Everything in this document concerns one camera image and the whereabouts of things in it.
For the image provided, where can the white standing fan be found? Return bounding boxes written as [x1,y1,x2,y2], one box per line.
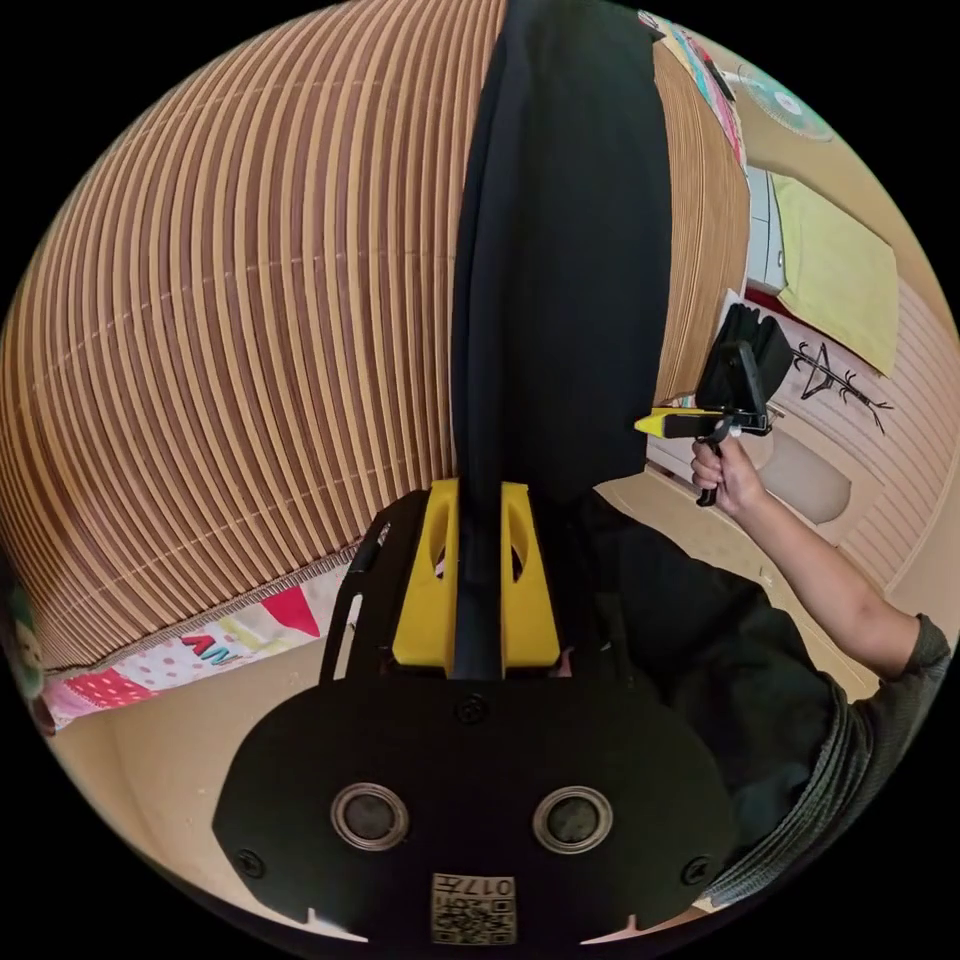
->
[733,59,838,145]

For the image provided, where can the person's right hand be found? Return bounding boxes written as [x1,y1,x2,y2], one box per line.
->
[689,437,769,519]

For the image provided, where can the person's right forearm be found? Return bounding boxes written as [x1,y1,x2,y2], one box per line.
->
[737,479,922,682]

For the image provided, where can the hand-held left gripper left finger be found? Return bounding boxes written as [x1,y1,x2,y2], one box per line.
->
[391,479,461,678]

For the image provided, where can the white cabinet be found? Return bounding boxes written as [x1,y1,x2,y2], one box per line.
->
[745,166,798,295]

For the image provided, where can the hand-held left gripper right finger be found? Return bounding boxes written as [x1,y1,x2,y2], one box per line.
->
[500,484,563,678]

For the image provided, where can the person's body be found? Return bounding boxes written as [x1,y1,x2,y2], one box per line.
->
[569,491,955,913]

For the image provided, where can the black pants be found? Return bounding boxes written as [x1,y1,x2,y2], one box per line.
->
[449,0,674,681]

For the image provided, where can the yellow-green cloth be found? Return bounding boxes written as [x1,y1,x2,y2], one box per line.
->
[770,170,901,379]

